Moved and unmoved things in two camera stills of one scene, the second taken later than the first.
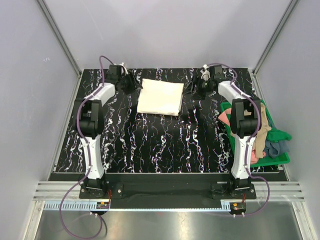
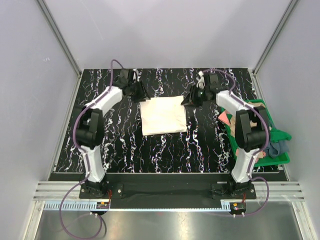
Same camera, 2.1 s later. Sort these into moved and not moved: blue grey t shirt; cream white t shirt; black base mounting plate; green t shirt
Moved: cream white t shirt
Not moved: blue grey t shirt; green t shirt; black base mounting plate
